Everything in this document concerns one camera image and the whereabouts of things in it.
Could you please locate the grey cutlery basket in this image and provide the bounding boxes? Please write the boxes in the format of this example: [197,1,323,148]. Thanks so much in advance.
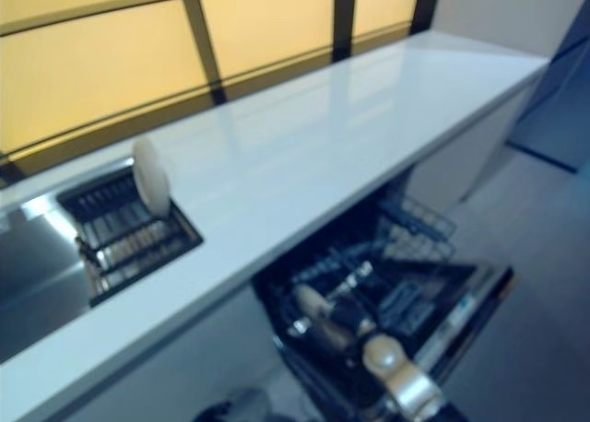
[382,278,444,336]

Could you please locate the black dish drying rack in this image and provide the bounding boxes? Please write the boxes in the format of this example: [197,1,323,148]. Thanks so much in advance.
[56,160,205,309]

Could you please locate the black wire dishwasher rack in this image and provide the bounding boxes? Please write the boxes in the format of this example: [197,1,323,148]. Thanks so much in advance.
[254,188,459,350]

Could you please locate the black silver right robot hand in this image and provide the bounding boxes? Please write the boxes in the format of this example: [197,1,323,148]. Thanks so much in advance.
[331,296,377,343]

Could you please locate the dishwasher with wire rack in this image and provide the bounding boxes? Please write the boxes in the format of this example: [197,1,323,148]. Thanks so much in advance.
[271,255,515,422]

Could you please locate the small beige ceramic plate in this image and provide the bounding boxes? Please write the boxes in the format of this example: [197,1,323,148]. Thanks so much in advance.
[132,135,171,216]

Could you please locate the white end cabinet door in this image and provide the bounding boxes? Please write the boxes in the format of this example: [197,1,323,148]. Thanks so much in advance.
[407,85,537,203]

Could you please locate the stainless steel sink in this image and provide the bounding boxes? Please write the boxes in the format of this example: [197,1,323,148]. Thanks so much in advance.
[0,158,205,364]

